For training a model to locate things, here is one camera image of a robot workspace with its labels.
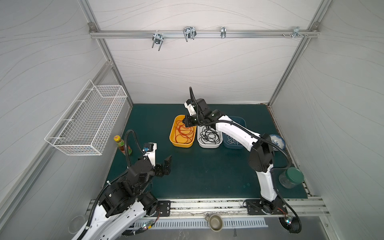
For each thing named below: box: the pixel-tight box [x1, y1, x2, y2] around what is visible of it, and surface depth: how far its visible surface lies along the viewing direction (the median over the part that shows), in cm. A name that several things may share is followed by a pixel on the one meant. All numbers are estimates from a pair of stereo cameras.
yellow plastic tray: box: [169, 115, 197, 148], surface depth 103 cm
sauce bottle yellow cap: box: [113, 135, 133, 155], surface depth 82 cm
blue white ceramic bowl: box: [269, 134, 286, 151], surface depth 98 cm
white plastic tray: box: [197, 125, 223, 149], surface depth 100 cm
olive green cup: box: [205, 213, 224, 233], surface depth 70 cm
